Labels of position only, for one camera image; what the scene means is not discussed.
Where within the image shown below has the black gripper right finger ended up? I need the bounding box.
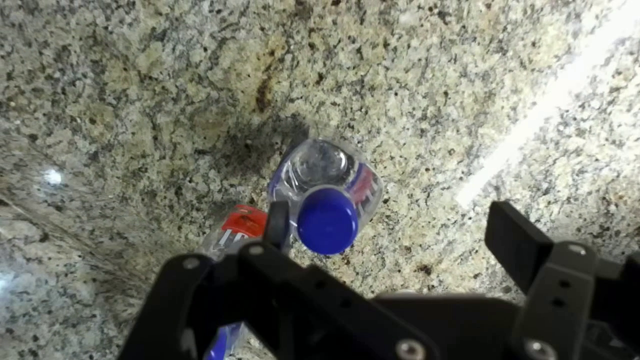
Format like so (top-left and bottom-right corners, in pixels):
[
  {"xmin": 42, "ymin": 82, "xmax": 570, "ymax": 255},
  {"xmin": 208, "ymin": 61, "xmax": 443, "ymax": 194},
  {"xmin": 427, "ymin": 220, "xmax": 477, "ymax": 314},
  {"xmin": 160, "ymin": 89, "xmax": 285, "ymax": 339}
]
[{"xmin": 485, "ymin": 201, "xmax": 640, "ymax": 360}]

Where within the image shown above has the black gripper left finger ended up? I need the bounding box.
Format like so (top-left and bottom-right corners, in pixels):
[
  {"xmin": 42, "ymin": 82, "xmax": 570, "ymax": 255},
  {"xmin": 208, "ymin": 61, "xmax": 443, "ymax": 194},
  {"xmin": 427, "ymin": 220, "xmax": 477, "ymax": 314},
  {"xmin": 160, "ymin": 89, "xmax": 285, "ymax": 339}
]
[{"xmin": 118, "ymin": 201, "xmax": 443, "ymax": 360}]

